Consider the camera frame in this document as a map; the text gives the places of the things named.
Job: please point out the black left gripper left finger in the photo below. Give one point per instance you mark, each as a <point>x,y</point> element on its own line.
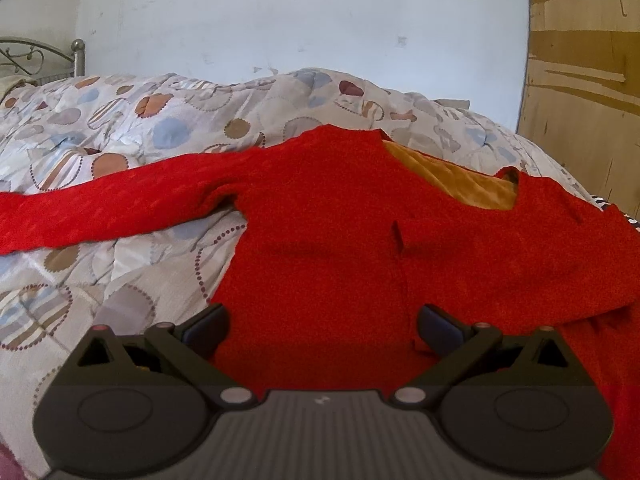
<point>167,352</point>

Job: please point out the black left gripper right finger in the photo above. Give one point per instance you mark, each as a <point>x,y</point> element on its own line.
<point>482,355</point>

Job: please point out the red knit sweater dress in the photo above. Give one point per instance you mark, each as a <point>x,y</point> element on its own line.
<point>344,243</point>

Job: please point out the patterned circle print quilt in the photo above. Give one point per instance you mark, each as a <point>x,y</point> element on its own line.
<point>75,130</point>

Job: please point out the black white striped cloth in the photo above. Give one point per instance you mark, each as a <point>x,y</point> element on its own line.
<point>603,205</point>

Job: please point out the brown plywood wardrobe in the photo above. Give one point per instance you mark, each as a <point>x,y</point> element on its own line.
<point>581,93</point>

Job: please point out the metal bed headboard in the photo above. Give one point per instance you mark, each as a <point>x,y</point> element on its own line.
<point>40,61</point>

